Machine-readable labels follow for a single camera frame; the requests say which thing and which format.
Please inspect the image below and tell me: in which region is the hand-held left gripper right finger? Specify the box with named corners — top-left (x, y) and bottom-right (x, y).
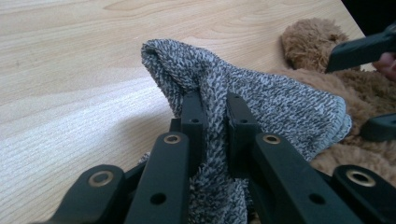
top-left (226, 91), bottom-right (365, 224)

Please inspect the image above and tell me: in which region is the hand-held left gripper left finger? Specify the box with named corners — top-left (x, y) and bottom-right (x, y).
top-left (124, 91), bottom-right (206, 224)

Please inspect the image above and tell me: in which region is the brown plush teddy bear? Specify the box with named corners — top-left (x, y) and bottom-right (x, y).
top-left (270, 18), bottom-right (396, 188)

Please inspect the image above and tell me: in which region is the grey knitted towel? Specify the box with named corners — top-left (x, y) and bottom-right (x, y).
top-left (138, 38), bottom-right (353, 224)

